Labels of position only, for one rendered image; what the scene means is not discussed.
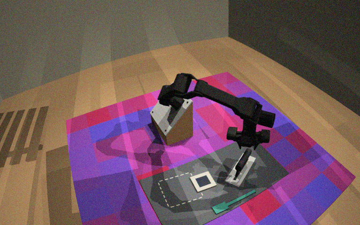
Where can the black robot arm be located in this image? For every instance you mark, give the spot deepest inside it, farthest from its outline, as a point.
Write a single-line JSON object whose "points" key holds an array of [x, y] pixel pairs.
{"points": [[246, 108]]}

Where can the cream square tile with dark blue centre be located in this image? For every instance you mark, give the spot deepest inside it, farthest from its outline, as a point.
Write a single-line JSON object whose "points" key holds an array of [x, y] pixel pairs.
{"points": [[203, 181]]}

